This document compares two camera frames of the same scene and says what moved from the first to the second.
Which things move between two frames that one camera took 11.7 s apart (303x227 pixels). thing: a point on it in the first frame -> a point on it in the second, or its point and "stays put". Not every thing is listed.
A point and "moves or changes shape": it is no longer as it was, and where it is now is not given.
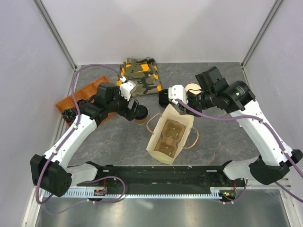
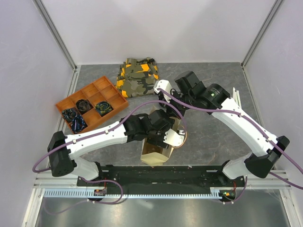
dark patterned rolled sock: (69, 114) stays put
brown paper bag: (170, 133) moves or changes shape
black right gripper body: (199, 101) -> (182, 109)
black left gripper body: (122, 109) -> (156, 137)
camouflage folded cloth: (144, 74) stays put
